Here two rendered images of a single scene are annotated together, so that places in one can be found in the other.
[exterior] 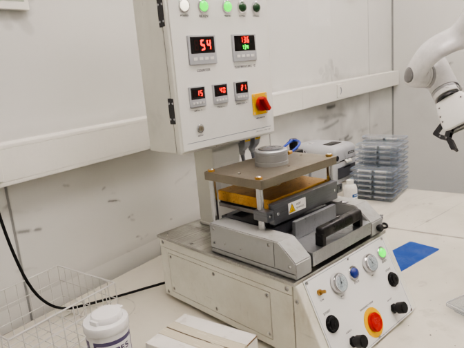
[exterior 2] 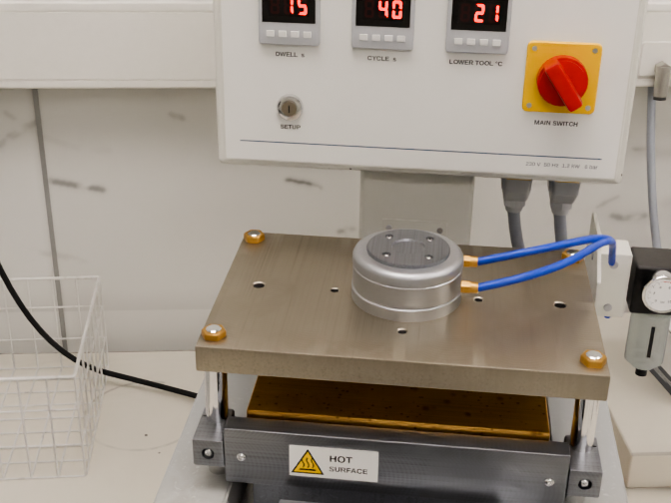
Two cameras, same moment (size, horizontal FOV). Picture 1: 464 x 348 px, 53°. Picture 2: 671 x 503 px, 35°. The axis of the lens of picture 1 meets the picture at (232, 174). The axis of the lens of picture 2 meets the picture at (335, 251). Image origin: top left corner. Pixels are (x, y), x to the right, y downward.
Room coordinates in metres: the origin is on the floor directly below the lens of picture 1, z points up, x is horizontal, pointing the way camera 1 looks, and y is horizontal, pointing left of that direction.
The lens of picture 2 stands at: (0.60, -0.56, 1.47)
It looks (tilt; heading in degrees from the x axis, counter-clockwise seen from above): 26 degrees down; 48
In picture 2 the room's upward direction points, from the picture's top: 1 degrees clockwise
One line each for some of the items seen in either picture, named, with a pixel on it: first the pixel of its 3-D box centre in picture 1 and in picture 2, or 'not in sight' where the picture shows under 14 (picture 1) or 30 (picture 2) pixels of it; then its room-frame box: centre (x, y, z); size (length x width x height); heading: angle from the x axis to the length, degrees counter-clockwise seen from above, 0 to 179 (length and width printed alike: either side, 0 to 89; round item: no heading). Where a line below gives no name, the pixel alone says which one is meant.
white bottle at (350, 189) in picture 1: (350, 198); not in sight; (1.67, -0.43, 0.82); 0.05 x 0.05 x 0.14
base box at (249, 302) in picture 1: (285, 268); not in sight; (1.09, -0.11, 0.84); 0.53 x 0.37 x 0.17; 42
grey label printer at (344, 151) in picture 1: (324, 161); not in sight; (2.09, -0.43, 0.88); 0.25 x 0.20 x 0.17; 46
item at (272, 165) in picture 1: (268, 170); (432, 306); (1.12, -0.09, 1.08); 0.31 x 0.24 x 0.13; 132
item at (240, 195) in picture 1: (275, 180); (413, 347); (1.09, -0.10, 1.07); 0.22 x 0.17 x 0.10; 132
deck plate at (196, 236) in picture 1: (266, 233); not in sight; (1.11, -0.07, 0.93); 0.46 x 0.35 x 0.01; 42
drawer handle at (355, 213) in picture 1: (340, 226); not in sight; (0.94, -0.22, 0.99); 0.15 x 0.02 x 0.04; 132
